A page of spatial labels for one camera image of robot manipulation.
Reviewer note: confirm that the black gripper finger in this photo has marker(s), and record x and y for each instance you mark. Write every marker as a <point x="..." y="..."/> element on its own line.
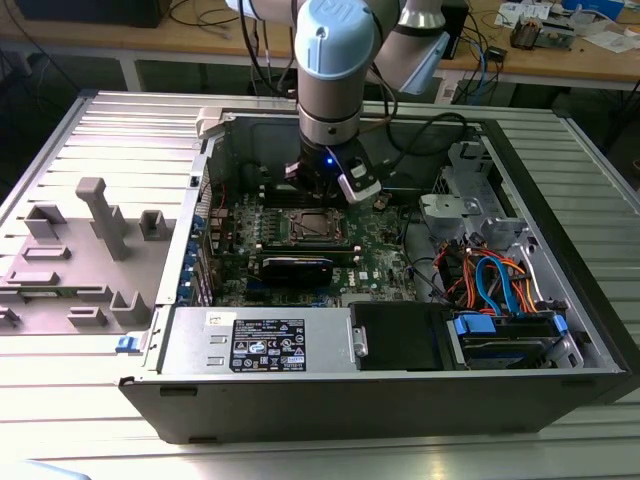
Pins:
<point x="294" y="172"/>

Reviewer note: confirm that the silver CPU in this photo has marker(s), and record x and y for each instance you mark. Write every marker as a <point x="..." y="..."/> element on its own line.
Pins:
<point x="320" y="226"/>

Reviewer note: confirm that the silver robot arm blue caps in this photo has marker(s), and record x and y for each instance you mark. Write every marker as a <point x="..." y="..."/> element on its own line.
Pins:
<point x="327" y="95"/>

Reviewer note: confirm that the silver coin cell battery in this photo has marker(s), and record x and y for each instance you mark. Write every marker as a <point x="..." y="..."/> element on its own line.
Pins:
<point x="384" y="204"/>

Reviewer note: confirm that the green motherboard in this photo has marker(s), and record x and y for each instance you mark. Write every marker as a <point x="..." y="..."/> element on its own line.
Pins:
<point x="380" y="240"/>

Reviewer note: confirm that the grey case latch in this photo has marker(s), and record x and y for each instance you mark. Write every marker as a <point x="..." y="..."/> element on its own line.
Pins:
<point x="207" y="122"/>

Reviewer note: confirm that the black graphics card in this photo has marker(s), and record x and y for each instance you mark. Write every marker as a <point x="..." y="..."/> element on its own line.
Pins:
<point x="295" y="274"/>

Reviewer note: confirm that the silver metal drive cage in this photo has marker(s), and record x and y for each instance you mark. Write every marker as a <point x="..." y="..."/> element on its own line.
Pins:
<point x="440" y="207"/>

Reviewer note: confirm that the black drive box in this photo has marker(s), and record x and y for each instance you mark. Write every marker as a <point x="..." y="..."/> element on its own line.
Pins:
<point x="400" y="335"/>

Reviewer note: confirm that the silver power supply unit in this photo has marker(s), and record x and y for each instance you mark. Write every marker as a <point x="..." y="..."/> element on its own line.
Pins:
<point x="195" y="340"/>

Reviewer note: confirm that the small black adapter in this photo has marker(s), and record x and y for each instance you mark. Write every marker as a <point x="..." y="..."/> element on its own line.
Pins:
<point x="497" y="54"/>

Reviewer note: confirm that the grey parts rack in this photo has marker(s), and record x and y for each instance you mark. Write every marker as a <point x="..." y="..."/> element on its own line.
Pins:
<point x="85" y="250"/>

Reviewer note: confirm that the blue case latch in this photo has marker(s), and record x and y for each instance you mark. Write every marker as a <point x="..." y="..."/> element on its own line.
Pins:
<point x="125" y="344"/>

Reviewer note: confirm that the black grey PC case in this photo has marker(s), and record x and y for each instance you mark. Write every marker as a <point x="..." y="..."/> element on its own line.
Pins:
<point x="350" y="415"/>

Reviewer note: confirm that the brown metal heat sink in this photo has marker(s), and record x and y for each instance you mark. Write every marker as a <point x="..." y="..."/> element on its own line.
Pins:
<point x="525" y="34"/>

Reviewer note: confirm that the white printed leaflet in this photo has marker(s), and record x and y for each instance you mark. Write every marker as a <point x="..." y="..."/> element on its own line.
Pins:
<point x="510" y="12"/>

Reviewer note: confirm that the hard disk in blue carrier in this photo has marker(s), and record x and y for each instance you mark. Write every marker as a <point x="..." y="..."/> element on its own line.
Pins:
<point x="500" y="345"/>

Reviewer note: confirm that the wooden workbench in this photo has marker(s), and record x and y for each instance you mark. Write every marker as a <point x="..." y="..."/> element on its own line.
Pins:
<point x="550" y="65"/>

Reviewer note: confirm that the large black box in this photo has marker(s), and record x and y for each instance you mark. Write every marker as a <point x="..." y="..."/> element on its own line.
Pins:
<point x="90" y="12"/>

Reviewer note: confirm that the grey electronic device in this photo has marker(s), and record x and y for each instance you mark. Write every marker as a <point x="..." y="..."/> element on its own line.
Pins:
<point x="557" y="32"/>

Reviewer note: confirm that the green RAM stick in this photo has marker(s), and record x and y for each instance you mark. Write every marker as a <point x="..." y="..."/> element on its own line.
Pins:
<point x="42" y="295"/>

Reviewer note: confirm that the white paper sheet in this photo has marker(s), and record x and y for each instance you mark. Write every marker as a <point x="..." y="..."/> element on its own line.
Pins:
<point x="612" y="41"/>

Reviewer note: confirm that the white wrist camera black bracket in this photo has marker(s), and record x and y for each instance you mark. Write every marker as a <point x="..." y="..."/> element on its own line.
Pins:
<point x="362" y="187"/>

